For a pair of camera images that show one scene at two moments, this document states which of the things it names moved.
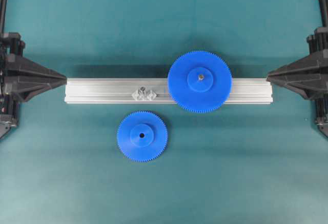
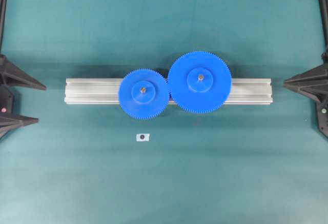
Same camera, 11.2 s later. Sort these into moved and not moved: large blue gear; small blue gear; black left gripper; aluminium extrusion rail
Moved: small blue gear; black left gripper
Not moved: aluminium extrusion rail; large blue gear
